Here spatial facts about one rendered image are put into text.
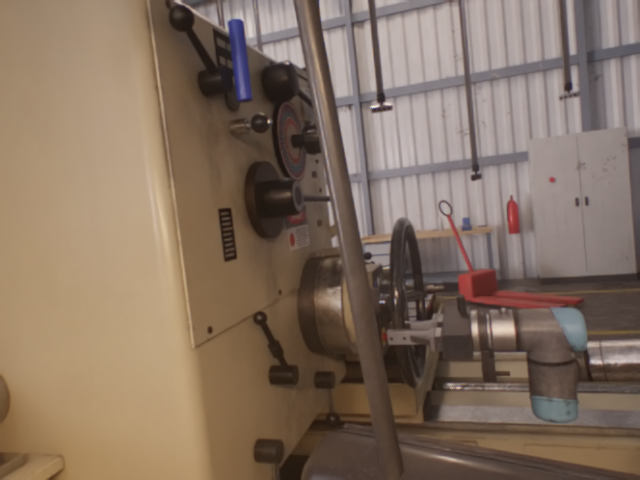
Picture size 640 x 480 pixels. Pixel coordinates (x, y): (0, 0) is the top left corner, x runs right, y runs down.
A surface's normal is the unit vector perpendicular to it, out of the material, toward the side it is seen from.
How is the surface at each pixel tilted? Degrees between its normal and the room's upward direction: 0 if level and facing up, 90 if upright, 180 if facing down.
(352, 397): 90
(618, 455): 90
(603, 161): 90
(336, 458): 20
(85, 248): 90
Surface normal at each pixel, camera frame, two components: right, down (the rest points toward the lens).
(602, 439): -0.11, -0.99
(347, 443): -0.29, -0.90
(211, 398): 0.94, -0.08
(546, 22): -0.31, 0.10
